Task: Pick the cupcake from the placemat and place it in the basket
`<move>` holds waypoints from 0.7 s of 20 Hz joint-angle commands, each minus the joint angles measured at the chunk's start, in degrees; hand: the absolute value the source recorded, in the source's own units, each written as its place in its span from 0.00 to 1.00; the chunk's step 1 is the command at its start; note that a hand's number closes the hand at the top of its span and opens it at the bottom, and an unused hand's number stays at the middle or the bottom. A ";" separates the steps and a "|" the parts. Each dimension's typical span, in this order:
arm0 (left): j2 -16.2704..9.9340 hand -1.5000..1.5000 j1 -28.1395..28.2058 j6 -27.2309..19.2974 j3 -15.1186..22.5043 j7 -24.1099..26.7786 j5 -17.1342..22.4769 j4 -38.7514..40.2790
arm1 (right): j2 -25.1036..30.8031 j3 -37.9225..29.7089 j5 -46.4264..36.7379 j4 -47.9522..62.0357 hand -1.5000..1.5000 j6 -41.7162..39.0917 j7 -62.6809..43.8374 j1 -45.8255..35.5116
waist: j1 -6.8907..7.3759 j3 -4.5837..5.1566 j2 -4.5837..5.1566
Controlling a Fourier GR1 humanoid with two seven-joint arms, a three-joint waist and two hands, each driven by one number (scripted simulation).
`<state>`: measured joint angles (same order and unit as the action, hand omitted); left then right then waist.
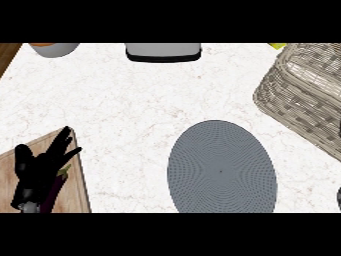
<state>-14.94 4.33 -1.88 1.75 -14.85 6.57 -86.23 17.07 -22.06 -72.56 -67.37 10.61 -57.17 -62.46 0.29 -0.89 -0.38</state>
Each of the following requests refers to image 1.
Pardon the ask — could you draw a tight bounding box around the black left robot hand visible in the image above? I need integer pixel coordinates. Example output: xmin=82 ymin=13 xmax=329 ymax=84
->
xmin=8 ymin=125 xmax=84 ymax=211

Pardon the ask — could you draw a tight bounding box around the grey oval placemat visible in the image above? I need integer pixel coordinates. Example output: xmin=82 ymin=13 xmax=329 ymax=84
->
xmin=165 ymin=119 xmax=279 ymax=214

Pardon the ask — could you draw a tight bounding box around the beige wicker basket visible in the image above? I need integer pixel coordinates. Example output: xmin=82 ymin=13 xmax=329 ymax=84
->
xmin=252 ymin=42 xmax=341 ymax=165

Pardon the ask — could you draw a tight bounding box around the purple eggplant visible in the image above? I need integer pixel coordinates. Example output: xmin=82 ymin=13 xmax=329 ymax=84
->
xmin=38 ymin=163 xmax=73 ymax=214

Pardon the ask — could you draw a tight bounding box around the pale wooden cutting board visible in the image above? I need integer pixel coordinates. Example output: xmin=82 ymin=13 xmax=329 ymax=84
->
xmin=0 ymin=126 xmax=93 ymax=214

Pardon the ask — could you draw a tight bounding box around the grey bowl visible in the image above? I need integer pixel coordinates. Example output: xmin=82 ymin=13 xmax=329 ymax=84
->
xmin=28 ymin=42 xmax=81 ymax=59

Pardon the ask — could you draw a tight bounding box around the grey and black appliance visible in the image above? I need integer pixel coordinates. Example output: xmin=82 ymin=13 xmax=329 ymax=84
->
xmin=124 ymin=42 xmax=203 ymax=64

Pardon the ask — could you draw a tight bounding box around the yellow object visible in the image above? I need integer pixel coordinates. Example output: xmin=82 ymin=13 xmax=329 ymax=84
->
xmin=267 ymin=42 xmax=288 ymax=51

